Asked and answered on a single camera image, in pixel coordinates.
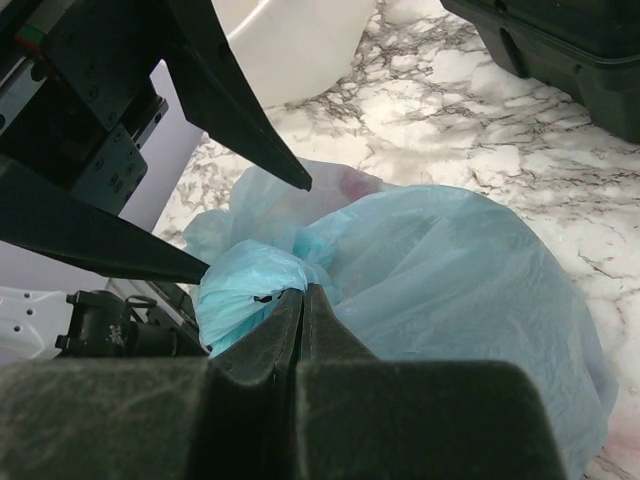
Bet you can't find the light blue plastic bag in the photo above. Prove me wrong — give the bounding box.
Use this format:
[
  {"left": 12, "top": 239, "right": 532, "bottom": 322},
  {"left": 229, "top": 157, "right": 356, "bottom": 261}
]
[{"left": 184, "top": 161, "right": 618, "bottom": 479}]

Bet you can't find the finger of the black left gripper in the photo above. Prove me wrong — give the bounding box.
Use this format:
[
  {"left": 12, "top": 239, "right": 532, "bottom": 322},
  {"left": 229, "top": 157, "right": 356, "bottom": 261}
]
[
  {"left": 1, "top": 156, "right": 208, "bottom": 284},
  {"left": 164, "top": 1, "right": 312, "bottom": 191}
]

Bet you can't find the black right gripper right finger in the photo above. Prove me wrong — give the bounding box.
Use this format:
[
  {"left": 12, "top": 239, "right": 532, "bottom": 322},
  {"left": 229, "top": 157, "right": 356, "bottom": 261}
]
[{"left": 295, "top": 285, "right": 567, "bottom": 479}]

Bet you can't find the white plastic basket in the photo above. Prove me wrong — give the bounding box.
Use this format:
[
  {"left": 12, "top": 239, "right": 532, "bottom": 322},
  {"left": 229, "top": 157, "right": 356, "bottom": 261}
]
[{"left": 212, "top": 0, "right": 376, "bottom": 108}]

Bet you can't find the black plastic toolbox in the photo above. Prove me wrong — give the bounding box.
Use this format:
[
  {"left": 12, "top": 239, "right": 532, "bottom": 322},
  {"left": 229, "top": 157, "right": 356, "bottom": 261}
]
[{"left": 442, "top": 0, "right": 639, "bottom": 143}]

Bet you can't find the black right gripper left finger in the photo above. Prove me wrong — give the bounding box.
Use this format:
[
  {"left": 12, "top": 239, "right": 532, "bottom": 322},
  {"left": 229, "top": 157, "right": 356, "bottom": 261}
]
[{"left": 1, "top": 290, "right": 303, "bottom": 479}]

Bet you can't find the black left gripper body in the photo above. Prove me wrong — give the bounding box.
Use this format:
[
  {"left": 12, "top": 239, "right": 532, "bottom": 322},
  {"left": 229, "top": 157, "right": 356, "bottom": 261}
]
[{"left": 1, "top": 1, "right": 190, "bottom": 215}]

